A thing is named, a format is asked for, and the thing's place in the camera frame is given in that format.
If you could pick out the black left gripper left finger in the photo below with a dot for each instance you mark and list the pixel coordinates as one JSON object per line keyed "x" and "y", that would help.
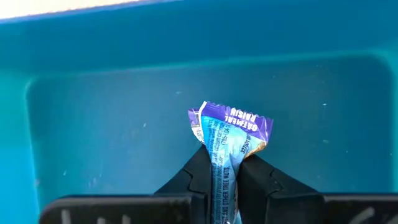
{"x": 199, "y": 174}

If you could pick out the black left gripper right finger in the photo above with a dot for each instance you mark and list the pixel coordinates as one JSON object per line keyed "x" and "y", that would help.
{"x": 264, "y": 193}

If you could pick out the purple oatmeal raisin granola bar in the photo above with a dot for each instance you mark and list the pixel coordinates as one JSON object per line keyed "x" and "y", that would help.
{"x": 230, "y": 137}

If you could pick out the blue plastic bin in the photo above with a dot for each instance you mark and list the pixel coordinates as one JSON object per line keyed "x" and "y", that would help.
{"x": 93, "y": 124}

